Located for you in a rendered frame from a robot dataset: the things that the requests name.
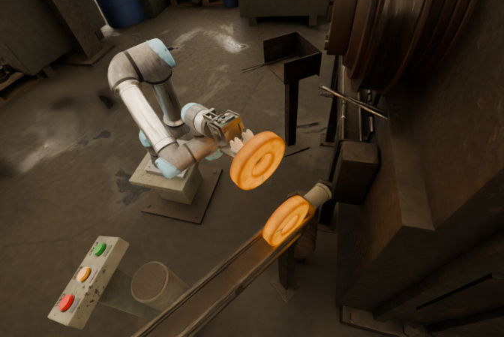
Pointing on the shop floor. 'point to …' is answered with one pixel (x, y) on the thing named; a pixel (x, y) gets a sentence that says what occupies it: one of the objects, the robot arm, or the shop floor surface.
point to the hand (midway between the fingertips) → (257, 156)
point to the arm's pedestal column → (211, 176)
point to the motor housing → (308, 242)
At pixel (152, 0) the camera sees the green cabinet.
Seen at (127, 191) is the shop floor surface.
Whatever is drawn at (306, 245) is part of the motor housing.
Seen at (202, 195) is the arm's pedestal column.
